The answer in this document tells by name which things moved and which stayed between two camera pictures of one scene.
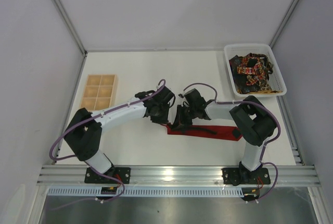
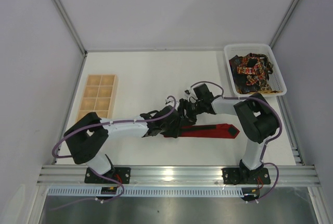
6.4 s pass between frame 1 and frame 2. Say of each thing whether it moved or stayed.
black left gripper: moved
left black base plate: stayed
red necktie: stayed
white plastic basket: stayed
